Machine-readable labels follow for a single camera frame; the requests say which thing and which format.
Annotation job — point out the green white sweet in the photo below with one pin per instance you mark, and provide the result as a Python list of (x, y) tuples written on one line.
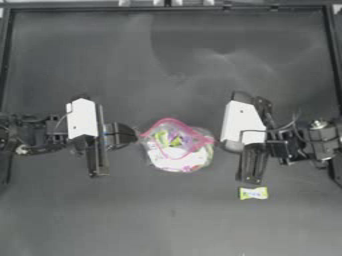
[(254, 193)]

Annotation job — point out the clear bag with pink zip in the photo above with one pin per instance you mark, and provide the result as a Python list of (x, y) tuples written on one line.
[(178, 160)]

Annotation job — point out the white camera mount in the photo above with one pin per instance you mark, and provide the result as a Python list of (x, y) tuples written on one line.
[(82, 120), (242, 123)]

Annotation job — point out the black table frame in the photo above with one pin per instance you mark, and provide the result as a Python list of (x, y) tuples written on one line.
[(88, 6)]

